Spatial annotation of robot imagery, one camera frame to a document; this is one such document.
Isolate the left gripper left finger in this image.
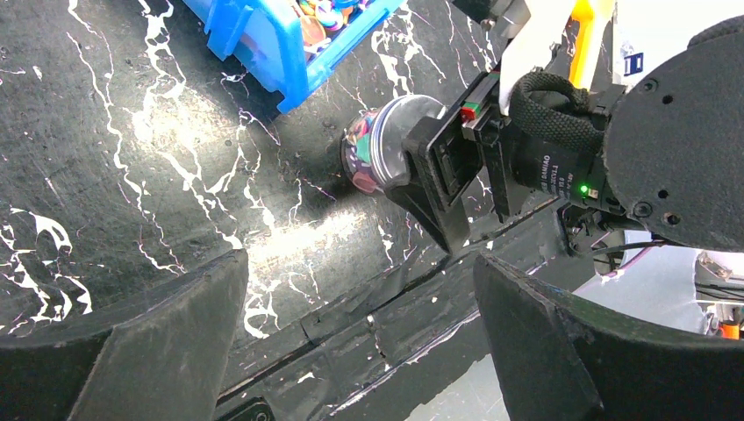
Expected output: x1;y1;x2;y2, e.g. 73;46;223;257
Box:
1;250;249;420

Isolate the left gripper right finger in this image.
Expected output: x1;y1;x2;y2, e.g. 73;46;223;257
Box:
473;254;743;420

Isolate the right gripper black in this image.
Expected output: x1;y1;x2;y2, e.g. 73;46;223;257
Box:
384;70;605;254

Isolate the white round jar lid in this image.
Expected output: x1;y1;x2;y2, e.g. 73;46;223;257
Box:
369;94;447;190

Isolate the orange plastic scoop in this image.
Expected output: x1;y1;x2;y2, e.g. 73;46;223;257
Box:
569;0;615;89

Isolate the blue plastic candy bin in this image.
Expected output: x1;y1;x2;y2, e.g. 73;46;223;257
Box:
186;1;401;113

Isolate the clear round plastic jar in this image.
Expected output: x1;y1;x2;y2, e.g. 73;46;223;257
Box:
340;107;383;196

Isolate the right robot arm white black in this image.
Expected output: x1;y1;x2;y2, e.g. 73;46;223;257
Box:
383;1;743;253

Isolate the clear plastic compartment box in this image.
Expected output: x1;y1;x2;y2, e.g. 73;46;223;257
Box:
612;0;743;87

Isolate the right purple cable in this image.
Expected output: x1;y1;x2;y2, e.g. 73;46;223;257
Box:
598;244;664;283

